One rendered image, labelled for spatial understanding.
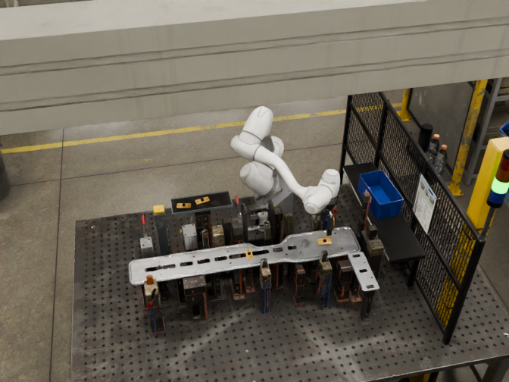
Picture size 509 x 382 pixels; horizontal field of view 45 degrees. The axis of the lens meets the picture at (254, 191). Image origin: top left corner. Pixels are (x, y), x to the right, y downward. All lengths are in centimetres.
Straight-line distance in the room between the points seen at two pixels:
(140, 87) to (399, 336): 318
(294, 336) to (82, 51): 311
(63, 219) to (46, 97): 487
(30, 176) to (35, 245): 95
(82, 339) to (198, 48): 319
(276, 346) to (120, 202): 249
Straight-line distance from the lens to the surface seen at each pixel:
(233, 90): 69
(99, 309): 387
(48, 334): 474
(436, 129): 600
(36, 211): 570
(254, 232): 381
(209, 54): 67
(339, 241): 374
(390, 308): 384
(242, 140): 355
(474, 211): 321
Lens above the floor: 367
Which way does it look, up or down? 41 degrees down
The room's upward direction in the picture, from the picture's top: straight up
